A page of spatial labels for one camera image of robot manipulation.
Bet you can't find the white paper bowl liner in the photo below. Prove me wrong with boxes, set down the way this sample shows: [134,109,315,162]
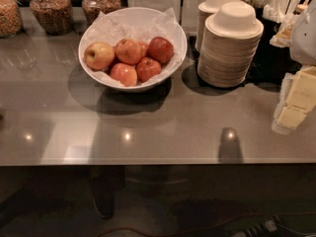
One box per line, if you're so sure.
[84,7,184,87]

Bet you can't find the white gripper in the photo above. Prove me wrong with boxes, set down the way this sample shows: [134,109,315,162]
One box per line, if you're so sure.
[270,0,316,134]

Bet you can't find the middle glass cereal jar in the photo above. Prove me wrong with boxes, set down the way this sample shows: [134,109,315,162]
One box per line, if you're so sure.
[30,0,73,36]

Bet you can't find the small red apple behind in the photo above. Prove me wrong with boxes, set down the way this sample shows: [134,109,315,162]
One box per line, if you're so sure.
[139,40,149,57]

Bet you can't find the black power strip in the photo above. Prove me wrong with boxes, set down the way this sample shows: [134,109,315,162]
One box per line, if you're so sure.
[229,216,316,237]

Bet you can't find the stack paper bowls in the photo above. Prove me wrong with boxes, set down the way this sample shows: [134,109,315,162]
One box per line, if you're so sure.
[196,0,239,51]
[197,1,264,88]

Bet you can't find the right glass cereal jar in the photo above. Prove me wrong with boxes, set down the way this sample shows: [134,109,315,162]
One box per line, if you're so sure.
[82,0,121,25]

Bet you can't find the yellow-red apple far left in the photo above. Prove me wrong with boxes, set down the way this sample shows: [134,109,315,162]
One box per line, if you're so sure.
[84,41,115,71]

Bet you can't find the front stack paper bowls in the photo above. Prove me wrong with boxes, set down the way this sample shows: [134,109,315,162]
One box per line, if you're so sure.
[197,1,264,88]

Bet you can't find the left glass cereal jar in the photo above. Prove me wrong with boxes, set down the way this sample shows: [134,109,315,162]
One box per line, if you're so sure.
[0,0,23,38]

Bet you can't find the glass cereal jar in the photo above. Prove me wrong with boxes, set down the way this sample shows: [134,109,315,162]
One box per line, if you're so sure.
[0,0,23,38]
[82,0,121,25]
[30,0,73,36]

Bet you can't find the rear stack paper bowls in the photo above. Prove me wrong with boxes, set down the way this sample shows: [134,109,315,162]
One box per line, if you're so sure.
[196,0,239,51]

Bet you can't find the black cutlery holder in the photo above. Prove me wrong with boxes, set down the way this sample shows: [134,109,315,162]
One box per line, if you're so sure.
[246,9,301,86]

